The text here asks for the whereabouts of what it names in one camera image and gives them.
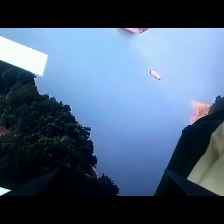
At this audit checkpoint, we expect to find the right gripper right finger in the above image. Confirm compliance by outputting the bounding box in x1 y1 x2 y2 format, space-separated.
154 169 218 197

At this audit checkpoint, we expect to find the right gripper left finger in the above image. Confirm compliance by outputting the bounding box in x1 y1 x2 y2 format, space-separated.
3 165 68 197

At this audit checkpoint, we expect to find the white garment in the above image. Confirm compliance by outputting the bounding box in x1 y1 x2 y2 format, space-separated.
186 121 224 197

